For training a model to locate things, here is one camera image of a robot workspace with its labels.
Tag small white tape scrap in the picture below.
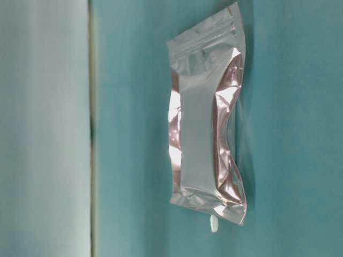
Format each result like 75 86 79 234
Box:
210 215 219 233

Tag silver zip bag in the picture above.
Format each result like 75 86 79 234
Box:
167 3 247 224

